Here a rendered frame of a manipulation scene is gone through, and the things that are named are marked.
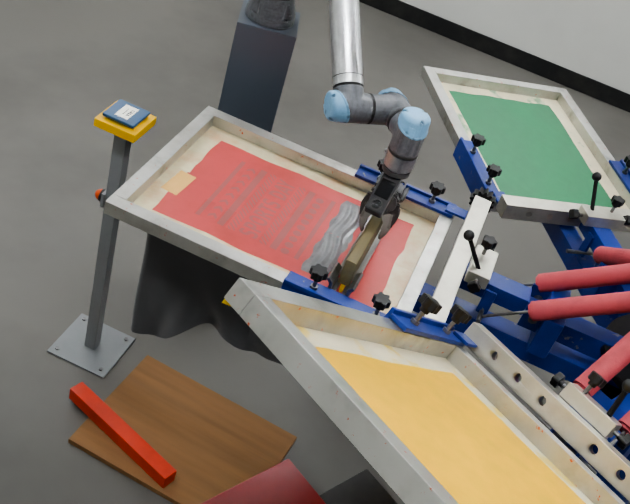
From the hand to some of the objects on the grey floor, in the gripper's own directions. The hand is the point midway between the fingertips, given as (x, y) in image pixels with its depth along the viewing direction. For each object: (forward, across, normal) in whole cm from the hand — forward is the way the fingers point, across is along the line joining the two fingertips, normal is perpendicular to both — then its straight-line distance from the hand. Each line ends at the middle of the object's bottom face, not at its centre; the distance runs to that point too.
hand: (371, 232), depth 232 cm
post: (+102, +78, -12) cm, 129 cm away
